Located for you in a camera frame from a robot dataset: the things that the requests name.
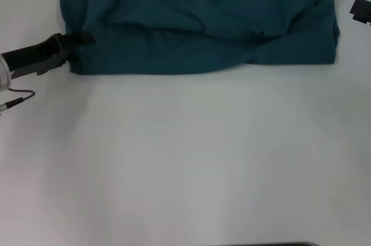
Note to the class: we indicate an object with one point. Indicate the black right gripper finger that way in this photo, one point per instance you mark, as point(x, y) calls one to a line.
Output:
point(360, 11)

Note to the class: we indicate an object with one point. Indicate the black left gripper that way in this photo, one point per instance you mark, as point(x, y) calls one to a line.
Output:
point(34, 56)

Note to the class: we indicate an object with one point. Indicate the teal t-shirt with beige print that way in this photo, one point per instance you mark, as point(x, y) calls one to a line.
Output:
point(203, 11)

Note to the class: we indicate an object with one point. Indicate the silver left arm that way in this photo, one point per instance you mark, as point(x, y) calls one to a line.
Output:
point(4, 73)

